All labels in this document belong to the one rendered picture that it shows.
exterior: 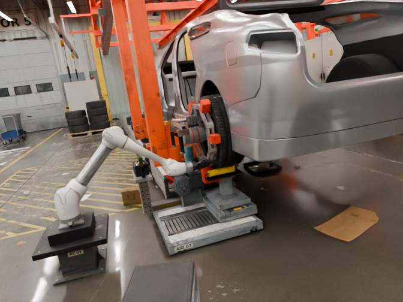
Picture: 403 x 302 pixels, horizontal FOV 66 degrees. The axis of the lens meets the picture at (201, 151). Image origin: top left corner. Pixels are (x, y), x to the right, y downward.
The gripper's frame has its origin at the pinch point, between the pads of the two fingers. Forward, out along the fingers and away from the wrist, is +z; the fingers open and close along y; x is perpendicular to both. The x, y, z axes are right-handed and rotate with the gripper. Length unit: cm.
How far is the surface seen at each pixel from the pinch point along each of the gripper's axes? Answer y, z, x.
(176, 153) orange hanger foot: -46, -19, 44
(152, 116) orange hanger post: -17, -37, 73
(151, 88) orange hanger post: 2, -34, 92
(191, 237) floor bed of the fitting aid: -31, -32, -48
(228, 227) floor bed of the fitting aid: -29, 1, -49
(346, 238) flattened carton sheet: 1, 77, -90
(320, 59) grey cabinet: -198, 395, 312
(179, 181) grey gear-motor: -49, -24, 13
